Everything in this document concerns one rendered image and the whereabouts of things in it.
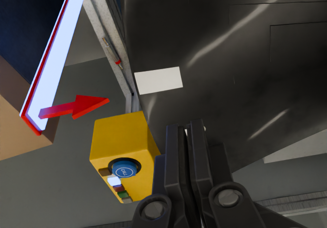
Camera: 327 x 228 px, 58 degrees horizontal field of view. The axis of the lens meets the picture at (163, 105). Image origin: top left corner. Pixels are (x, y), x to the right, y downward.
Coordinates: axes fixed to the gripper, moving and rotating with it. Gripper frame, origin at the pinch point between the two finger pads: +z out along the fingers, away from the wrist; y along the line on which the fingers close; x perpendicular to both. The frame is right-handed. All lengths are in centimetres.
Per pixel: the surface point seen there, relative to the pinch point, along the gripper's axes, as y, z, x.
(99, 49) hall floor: -49, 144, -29
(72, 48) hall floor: -63, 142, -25
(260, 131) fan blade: 4.7, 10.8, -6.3
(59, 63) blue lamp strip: -12.1, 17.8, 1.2
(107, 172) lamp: -17.3, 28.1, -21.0
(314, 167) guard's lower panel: 28, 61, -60
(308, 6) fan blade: 8.3, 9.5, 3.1
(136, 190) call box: -15.0, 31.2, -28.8
